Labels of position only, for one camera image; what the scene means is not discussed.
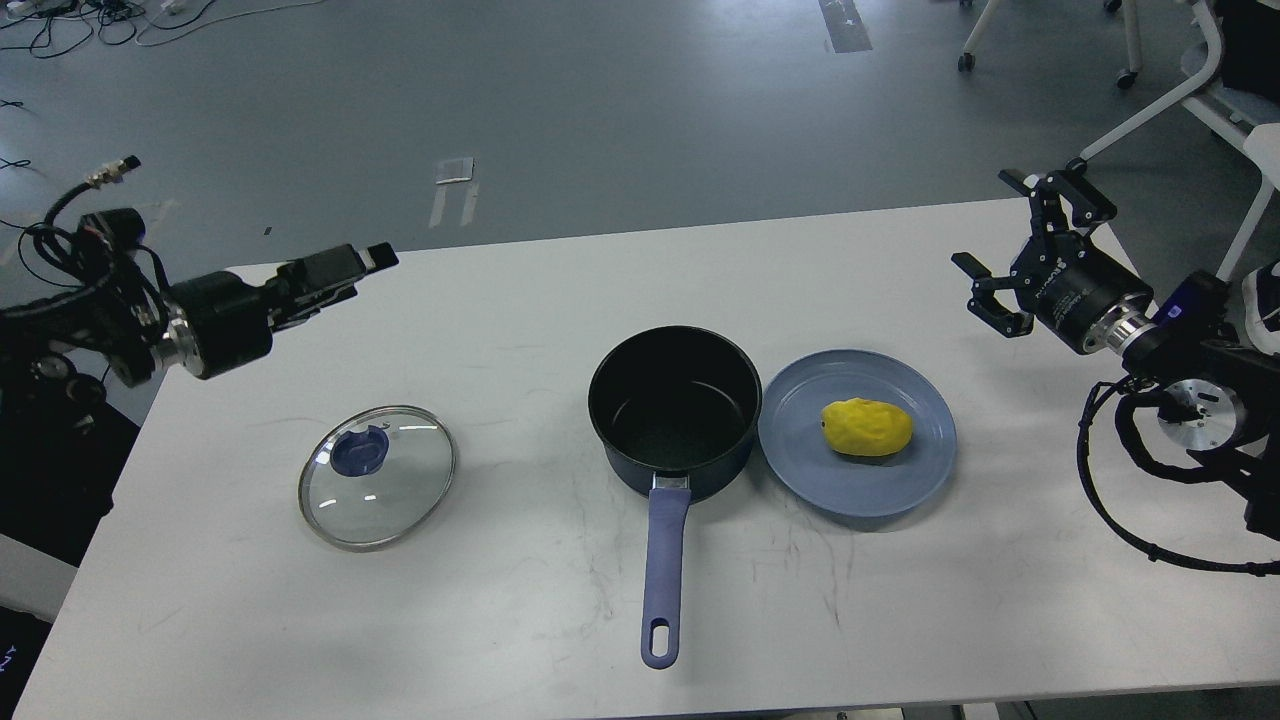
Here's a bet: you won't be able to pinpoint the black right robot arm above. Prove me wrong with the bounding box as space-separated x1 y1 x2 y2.
952 165 1277 577

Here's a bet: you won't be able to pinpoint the black box at left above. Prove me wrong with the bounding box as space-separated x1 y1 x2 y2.
1 405 140 568

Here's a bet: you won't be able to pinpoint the black floor cables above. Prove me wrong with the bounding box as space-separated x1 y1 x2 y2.
0 0 332 231

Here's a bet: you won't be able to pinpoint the blue saucepan with handle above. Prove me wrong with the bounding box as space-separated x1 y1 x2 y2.
588 325 763 670

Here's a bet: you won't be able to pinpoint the glass lid blue knob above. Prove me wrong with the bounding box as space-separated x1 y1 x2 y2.
297 404 458 552

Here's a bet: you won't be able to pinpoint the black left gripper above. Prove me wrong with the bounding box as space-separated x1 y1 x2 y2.
166 243 399 380

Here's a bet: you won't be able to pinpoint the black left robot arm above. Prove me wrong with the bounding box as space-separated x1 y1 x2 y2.
3 155 399 489

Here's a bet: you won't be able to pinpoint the white office chair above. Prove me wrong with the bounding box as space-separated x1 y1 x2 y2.
956 1 1277 282

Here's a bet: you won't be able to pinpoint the white floor tape marker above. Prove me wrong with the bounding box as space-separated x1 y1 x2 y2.
428 156 479 229

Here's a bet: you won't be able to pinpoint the seated person in black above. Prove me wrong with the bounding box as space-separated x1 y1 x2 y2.
1217 1 1279 354

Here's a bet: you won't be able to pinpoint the blue plate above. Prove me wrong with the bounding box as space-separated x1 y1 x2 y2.
759 348 957 521

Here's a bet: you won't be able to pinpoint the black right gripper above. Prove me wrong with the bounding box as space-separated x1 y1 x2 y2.
950 163 1155 355

